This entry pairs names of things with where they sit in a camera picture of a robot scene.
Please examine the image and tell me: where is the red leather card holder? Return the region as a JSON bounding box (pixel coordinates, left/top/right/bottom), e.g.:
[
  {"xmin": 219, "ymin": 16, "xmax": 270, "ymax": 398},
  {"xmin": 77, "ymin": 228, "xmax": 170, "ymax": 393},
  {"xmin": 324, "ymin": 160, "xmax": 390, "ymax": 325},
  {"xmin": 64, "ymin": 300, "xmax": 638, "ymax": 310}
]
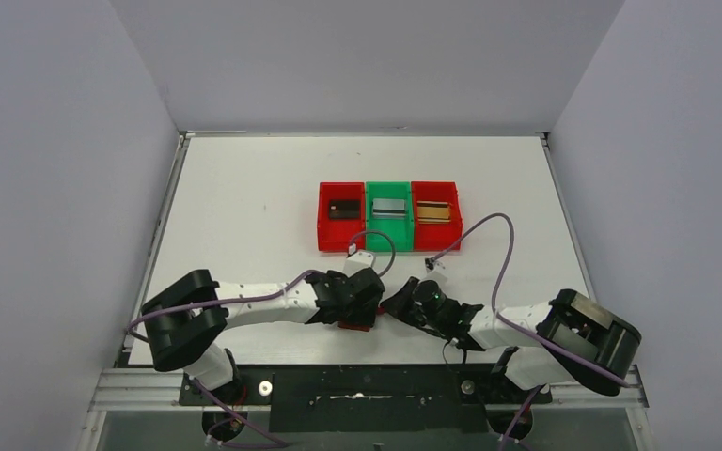
[{"xmin": 337, "ymin": 308, "xmax": 385, "ymax": 332}]

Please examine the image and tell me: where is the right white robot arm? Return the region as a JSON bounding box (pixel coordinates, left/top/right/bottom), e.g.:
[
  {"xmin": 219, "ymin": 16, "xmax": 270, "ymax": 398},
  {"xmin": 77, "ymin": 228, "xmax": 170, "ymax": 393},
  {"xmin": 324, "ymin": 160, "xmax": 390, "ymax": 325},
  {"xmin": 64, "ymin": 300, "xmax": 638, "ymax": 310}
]
[{"xmin": 380, "ymin": 278, "xmax": 642, "ymax": 401}]

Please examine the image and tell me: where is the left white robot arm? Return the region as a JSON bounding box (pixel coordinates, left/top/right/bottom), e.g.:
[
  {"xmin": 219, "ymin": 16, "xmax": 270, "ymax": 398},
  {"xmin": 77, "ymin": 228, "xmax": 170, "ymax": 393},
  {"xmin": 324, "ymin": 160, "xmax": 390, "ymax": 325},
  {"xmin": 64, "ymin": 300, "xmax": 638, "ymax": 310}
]
[{"xmin": 128, "ymin": 267, "xmax": 385, "ymax": 402}]

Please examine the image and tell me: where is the black credit card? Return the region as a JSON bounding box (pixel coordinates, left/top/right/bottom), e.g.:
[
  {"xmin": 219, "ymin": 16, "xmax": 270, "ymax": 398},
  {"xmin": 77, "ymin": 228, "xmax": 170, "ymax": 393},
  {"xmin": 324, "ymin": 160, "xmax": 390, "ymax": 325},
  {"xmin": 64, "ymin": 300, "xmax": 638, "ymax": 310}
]
[{"xmin": 327, "ymin": 198, "xmax": 361, "ymax": 221}]

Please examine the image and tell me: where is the gold credit card in bin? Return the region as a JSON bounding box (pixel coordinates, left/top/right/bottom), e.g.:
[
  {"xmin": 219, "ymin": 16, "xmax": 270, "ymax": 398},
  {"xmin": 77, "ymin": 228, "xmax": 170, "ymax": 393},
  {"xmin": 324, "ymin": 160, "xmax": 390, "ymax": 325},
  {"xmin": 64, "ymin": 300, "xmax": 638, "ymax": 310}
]
[{"xmin": 416, "ymin": 201, "xmax": 451, "ymax": 224}]

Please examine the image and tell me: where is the silver credit card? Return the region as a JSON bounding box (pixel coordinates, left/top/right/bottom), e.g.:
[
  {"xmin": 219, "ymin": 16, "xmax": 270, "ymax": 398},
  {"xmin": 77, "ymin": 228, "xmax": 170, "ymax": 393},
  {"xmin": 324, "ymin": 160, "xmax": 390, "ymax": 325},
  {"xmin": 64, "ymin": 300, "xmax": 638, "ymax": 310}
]
[{"xmin": 371, "ymin": 197, "xmax": 407, "ymax": 219}]

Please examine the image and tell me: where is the left red bin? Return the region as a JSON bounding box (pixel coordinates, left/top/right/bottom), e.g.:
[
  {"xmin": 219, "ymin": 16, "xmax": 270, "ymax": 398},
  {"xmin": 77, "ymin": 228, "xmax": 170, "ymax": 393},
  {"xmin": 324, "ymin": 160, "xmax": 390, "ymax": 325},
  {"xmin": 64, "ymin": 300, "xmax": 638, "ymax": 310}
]
[{"xmin": 316, "ymin": 181, "xmax": 366, "ymax": 253}]

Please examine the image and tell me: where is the red bin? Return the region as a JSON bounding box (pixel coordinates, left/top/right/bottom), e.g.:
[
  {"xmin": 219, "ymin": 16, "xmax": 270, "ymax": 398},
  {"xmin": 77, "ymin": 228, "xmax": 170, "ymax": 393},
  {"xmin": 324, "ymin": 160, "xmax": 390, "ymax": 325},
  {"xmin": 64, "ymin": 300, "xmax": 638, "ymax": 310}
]
[
  {"xmin": 316, "ymin": 181, "xmax": 366, "ymax": 253},
  {"xmin": 411, "ymin": 181, "xmax": 463, "ymax": 252}
]

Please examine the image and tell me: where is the green middle bin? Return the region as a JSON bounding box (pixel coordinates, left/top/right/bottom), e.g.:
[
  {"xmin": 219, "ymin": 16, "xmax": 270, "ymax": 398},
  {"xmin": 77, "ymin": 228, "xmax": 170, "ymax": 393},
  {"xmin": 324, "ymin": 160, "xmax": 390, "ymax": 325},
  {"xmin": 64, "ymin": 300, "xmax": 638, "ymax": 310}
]
[{"xmin": 365, "ymin": 181, "xmax": 415, "ymax": 252}]

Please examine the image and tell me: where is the right red bin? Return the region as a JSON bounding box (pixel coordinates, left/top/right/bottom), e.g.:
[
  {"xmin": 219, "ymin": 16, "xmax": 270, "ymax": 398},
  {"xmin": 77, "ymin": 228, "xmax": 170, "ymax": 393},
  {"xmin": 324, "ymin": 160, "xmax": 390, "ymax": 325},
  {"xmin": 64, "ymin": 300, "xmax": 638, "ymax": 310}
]
[{"xmin": 411, "ymin": 181, "xmax": 463, "ymax": 252}]

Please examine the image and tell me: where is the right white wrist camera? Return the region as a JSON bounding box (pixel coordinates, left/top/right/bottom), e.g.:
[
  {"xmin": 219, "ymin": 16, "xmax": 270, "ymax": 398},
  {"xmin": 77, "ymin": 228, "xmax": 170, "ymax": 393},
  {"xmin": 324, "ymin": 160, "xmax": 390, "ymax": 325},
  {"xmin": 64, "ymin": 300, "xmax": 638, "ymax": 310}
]
[{"xmin": 425, "ymin": 258, "xmax": 448, "ymax": 285}]

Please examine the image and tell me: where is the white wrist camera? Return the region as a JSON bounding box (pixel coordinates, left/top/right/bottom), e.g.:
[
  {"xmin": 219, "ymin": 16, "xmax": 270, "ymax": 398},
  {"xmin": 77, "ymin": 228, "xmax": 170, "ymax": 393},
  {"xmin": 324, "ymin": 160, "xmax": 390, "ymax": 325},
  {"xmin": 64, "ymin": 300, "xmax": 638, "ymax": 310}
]
[
  {"xmin": 342, "ymin": 244, "xmax": 376, "ymax": 276},
  {"xmin": 425, "ymin": 258, "xmax": 448, "ymax": 285}
]

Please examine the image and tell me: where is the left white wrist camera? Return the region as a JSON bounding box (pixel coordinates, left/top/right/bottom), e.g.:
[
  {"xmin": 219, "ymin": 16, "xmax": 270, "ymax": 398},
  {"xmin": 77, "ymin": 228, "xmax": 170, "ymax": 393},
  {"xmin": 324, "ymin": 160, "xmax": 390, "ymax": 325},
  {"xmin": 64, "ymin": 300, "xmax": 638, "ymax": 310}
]
[{"xmin": 342, "ymin": 244, "xmax": 376, "ymax": 276}]

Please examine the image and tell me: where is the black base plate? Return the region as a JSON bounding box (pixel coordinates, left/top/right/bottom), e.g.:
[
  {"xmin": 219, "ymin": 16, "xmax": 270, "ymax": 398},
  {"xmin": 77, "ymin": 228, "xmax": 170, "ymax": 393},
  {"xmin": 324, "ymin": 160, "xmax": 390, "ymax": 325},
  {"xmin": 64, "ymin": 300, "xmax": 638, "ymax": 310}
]
[{"xmin": 214, "ymin": 364, "xmax": 552, "ymax": 434}]

